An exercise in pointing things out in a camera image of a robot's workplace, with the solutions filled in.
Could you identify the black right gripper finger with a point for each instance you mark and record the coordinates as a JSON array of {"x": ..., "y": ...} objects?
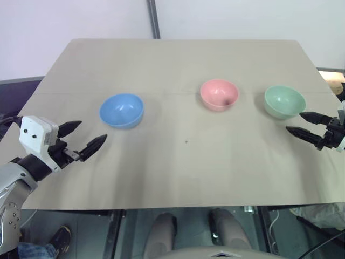
[
  {"x": 306, "y": 135},
  {"x": 314, "y": 117}
]

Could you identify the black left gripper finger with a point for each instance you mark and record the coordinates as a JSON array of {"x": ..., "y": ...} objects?
[
  {"x": 67, "y": 128},
  {"x": 93, "y": 147}
]

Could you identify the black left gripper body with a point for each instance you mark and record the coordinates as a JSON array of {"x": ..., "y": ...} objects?
[{"x": 60, "y": 153}]

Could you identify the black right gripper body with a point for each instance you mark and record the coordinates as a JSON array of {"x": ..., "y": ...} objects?
[{"x": 332, "y": 132}]

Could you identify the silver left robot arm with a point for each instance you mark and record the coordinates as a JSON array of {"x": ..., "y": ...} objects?
[{"x": 10, "y": 183}]

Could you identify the green bowl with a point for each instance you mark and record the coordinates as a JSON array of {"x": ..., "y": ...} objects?
[{"x": 284, "y": 101}]

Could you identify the blue bowl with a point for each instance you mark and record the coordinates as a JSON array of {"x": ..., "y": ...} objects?
[{"x": 121, "y": 110}]

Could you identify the beige table cover sheet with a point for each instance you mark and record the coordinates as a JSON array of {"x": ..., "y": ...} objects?
[{"x": 172, "y": 167}]

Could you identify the clear plastic bag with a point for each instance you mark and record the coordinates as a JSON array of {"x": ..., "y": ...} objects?
[{"x": 323, "y": 215}]

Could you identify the black sneaker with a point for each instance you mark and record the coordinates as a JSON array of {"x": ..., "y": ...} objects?
[{"x": 61, "y": 238}]

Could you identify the pink bowl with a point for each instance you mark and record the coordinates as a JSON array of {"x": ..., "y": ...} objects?
[{"x": 218, "y": 93}]

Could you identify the blue jeans leg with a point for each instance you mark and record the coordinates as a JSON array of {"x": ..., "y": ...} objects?
[{"x": 35, "y": 250}]

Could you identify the dark rounded shape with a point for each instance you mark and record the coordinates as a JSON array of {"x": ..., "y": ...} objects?
[
  {"x": 161, "y": 234},
  {"x": 229, "y": 229}
]

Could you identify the grey ribbed pole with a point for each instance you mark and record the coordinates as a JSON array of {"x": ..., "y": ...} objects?
[{"x": 152, "y": 19}]

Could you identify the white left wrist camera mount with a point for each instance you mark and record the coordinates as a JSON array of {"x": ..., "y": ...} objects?
[{"x": 32, "y": 129}]

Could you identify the black table frame leg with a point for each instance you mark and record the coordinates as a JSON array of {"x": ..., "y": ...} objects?
[
  {"x": 266, "y": 229},
  {"x": 114, "y": 234}
]

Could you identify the silver metal bracket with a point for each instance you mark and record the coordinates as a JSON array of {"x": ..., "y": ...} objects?
[{"x": 249, "y": 208}]

